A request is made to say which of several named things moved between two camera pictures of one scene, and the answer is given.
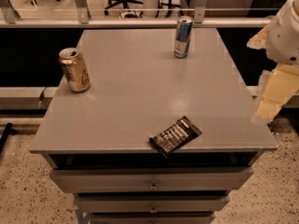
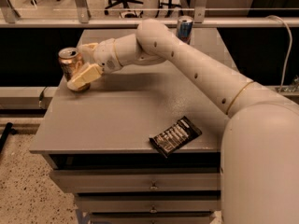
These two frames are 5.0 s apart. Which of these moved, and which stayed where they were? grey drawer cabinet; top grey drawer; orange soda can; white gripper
Moved: white gripper
Stayed: orange soda can; grey drawer cabinet; top grey drawer
